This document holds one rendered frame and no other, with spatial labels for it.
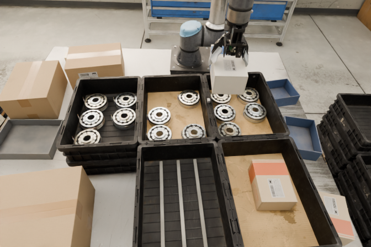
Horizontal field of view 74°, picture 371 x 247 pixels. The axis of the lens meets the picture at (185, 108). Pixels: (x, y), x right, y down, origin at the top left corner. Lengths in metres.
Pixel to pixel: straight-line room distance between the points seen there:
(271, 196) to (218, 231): 0.21
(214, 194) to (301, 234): 0.31
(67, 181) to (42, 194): 0.08
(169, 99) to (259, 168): 0.55
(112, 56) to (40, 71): 0.38
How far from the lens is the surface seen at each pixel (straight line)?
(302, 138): 1.38
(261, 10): 3.12
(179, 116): 1.15
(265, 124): 1.19
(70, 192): 0.94
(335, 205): 1.16
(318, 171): 1.30
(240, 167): 1.03
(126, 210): 1.08
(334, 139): 1.94
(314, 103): 2.72
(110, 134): 1.12
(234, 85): 0.93
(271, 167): 0.97
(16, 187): 1.03
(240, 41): 0.87
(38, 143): 1.38
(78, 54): 1.57
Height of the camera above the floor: 1.70
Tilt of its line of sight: 47 degrees down
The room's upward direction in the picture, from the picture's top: 2 degrees clockwise
